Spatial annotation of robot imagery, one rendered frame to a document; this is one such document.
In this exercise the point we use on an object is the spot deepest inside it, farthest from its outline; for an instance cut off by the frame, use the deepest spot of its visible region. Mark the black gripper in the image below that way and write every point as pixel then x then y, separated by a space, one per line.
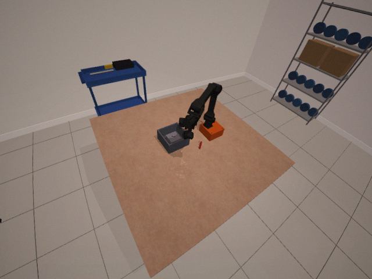
pixel 188 133

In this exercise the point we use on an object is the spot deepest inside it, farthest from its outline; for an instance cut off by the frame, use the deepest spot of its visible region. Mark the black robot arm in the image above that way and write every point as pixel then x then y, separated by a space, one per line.
pixel 198 106

